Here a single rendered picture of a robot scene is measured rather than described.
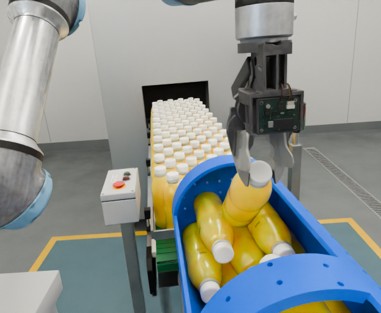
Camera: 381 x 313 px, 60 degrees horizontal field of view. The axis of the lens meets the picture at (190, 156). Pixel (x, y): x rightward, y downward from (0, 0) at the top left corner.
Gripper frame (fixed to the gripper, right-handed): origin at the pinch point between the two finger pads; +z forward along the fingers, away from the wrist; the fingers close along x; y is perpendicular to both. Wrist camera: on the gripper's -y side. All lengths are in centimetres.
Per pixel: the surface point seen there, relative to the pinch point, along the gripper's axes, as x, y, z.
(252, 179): -1.5, 1.1, 0.1
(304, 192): 123, -240, 123
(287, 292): -2.9, 18.7, 6.5
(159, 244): -19, -44, 38
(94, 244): -77, -191, 124
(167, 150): -13, -73, 16
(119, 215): -29, -41, 25
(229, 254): -4.3, -5.3, 17.7
